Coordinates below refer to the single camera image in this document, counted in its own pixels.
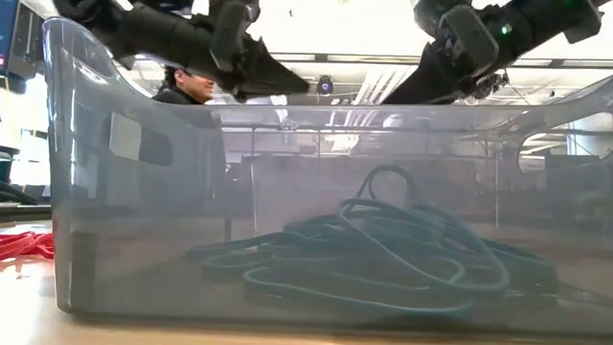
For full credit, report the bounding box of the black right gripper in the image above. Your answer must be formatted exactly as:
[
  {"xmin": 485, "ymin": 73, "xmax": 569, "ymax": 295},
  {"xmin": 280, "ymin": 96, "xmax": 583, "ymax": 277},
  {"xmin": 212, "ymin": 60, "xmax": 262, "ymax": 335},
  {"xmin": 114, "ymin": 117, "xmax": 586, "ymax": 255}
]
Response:
[{"xmin": 381, "ymin": 0, "xmax": 540, "ymax": 105}]

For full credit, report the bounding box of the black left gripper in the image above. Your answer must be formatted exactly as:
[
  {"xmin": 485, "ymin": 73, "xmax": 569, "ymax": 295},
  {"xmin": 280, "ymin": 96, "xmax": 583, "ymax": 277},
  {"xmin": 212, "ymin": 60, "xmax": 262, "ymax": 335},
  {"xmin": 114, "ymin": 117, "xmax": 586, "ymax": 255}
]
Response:
[{"xmin": 189, "ymin": 0, "xmax": 311, "ymax": 102}]

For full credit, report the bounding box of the red and teal band cluster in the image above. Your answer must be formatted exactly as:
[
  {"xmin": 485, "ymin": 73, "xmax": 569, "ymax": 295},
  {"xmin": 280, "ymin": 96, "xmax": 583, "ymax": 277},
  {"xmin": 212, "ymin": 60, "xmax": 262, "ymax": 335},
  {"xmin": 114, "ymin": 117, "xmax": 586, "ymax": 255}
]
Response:
[{"xmin": 282, "ymin": 210, "xmax": 461, "ymax": 269}]

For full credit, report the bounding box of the person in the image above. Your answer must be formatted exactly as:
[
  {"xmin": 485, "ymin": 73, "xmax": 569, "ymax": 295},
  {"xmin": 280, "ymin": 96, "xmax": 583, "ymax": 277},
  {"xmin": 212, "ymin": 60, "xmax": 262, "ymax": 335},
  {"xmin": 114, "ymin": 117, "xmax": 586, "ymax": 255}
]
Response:
[{"xmin": 151, "ymin": 65, "xmax": 217, "ymax": 105}]

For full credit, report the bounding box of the grey translucent plastic basket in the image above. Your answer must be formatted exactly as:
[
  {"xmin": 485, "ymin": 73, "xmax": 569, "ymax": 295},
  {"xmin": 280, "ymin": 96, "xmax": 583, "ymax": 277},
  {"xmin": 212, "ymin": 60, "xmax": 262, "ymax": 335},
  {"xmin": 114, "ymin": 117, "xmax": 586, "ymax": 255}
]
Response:
[{"xmin": 41, "ymin": 16, "xmax": 613, "ymax": 336}]

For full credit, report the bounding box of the black hanging camera rig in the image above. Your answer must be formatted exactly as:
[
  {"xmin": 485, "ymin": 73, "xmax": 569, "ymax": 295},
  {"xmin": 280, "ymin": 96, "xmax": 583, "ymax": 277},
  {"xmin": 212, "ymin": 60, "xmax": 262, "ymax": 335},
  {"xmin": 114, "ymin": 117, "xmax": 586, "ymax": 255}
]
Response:
[{"xmin": 476, "ymin": 71, "xmax": 510, "ymax": 100}]

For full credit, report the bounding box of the black aluminium frame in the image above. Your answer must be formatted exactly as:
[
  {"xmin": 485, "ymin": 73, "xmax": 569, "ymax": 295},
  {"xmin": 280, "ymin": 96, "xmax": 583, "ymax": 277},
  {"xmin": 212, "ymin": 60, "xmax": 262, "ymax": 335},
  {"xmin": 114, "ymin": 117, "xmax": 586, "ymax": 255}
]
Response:
[{"xmin": 0, "ymin": 181, "xmax": 53, "ymax": 223}]

